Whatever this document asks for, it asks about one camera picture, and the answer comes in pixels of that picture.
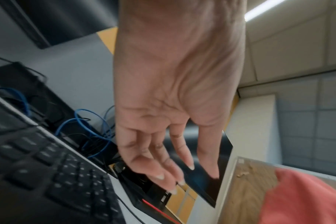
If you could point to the black computer monitor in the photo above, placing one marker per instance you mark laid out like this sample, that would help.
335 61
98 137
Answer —
206 188
60 17

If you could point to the person's left hand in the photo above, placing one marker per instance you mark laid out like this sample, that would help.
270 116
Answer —
179 65

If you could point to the black keyboard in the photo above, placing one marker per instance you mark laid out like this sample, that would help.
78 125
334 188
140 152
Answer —
46 164

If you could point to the ceiling light strip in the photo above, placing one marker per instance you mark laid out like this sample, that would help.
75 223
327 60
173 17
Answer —
262 9

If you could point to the grey partition panel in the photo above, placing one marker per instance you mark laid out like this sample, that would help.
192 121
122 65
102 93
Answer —
82 72

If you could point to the pink cloth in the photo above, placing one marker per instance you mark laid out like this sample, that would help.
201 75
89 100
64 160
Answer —
303 201

